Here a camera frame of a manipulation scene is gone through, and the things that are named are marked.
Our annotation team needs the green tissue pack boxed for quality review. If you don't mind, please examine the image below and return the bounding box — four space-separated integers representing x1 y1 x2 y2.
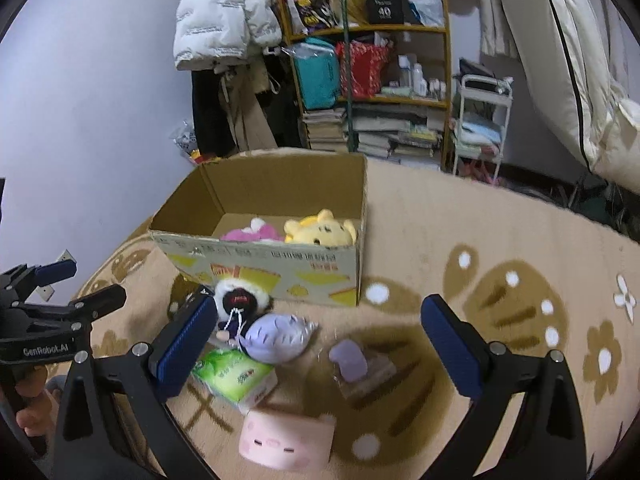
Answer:
191 349 278 415

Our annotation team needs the pink bear plush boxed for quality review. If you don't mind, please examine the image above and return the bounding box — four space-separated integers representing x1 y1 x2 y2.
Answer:
220 217 284 243

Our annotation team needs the lavender round plush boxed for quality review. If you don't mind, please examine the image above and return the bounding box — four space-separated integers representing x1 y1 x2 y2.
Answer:
239 313 319 365

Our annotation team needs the right pile of books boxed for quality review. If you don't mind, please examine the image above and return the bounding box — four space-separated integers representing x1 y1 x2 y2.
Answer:
344 103 446 171

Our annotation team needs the green pole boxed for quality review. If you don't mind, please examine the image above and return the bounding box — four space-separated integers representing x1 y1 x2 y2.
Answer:
340 0 359 153

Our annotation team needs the left stack of books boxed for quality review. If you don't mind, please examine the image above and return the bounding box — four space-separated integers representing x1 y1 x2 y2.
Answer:
302 107 348 152

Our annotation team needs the plastic bag with toys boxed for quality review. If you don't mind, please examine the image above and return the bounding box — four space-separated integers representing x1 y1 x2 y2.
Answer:
170 122 219 166

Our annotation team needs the white black penguin plush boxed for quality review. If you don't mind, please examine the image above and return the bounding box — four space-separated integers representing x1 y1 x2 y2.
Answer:
209 278 271 347

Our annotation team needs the teal bag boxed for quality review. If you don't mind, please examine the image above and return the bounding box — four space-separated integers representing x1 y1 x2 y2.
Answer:
283 38 340 110

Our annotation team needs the cream upright mattress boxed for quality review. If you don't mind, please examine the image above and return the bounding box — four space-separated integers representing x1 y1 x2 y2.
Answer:
500 0 639 192

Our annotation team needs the white puffer jacket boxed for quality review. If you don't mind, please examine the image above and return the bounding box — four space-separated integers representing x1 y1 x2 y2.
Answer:
174 0 282 72

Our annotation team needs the yellow bear plush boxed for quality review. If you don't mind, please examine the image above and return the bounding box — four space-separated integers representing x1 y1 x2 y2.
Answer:
284 209 358 247

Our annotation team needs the lower wall socket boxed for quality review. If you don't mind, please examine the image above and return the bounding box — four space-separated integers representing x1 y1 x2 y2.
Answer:
36 249 77 302

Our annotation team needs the wooden bookshelf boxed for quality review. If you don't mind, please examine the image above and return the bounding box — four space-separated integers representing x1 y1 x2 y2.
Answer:
279 0 451 167

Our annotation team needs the beige trench coat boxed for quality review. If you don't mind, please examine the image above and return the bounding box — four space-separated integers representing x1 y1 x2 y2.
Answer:
220 58 278 152

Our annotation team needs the red patterned bag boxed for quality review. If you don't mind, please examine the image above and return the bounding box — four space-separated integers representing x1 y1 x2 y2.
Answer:
335 41 392 98

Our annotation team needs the clear bag with purple pad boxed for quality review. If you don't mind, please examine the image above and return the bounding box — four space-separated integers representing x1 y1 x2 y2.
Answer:
317 335 398 402

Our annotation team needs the pink pig marshmallow plush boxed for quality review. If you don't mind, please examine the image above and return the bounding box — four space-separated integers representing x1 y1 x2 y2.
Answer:
239 408 336 472

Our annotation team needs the person's left hand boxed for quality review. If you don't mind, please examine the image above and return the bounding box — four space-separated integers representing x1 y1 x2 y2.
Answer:
15 365 62 437

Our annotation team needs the black box marked 40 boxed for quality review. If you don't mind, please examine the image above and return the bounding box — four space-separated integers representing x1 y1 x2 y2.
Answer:
366 0 404 25

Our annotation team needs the open cardboard box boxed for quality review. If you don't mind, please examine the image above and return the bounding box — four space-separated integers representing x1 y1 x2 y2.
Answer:
150 150 368 307

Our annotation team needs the white rolling cart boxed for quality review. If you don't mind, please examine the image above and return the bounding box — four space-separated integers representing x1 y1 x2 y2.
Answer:
452 74 513 185

